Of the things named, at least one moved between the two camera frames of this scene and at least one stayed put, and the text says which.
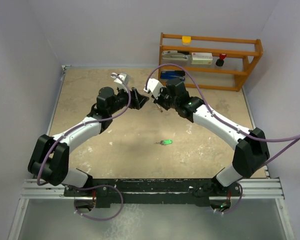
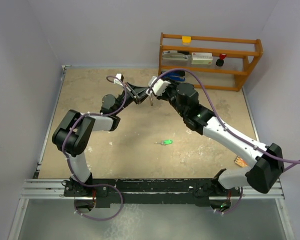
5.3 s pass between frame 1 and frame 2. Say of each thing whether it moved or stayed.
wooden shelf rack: stayed
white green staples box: stayed
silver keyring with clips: moved
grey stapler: stayed
